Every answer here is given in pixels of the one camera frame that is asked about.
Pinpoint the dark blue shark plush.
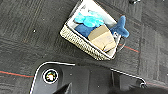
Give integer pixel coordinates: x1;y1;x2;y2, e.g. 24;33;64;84
74;14;131;40

